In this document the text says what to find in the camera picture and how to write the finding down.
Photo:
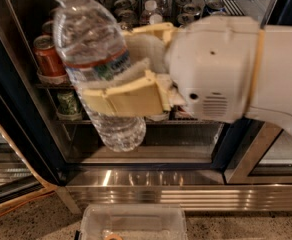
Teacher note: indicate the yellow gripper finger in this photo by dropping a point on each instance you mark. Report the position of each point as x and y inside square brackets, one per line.
[149, 95]
[150, 42]

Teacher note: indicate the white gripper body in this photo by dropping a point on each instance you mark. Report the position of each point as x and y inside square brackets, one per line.
[214, 69]

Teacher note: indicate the clear plastic water bottle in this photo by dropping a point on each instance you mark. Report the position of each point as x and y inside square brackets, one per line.
[91, 45]

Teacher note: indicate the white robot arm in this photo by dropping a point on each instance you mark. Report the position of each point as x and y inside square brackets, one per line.
[270, 94]

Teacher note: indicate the open glass fridge door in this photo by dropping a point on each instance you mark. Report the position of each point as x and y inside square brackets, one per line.
[22, 177]

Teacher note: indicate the lower green can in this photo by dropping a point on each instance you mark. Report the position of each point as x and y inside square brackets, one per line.
[69, 104]

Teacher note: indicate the orange soda can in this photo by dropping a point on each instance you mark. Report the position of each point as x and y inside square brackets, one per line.
[47, 28]
[47, 57]

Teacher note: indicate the front orange soda can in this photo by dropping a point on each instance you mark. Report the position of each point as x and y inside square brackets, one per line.
[47, 57]

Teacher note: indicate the clear plastic bin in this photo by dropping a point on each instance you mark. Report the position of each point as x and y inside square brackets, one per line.
[133, 222]

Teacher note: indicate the top wire fridge shelf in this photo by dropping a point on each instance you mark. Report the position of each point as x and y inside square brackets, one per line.
[229, 7]

